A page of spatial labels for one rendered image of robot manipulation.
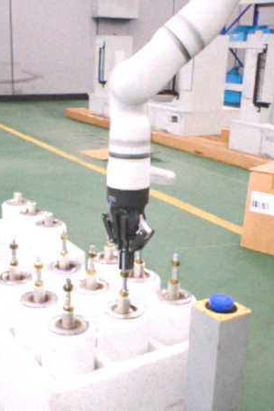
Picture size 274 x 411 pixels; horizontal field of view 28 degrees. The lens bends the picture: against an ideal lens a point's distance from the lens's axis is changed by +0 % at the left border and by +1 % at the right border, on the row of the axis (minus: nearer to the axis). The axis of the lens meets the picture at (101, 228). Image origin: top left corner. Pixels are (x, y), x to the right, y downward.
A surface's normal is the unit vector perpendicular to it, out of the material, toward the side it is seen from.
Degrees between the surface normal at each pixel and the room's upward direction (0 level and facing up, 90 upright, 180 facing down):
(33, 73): 90
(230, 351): 90
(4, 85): 90
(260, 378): 0
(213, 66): 90
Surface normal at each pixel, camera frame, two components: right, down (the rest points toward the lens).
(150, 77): 0.34, 0.16
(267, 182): -0.68, 0.22
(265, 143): -0.89, 0.13
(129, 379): 0.53, 0.28
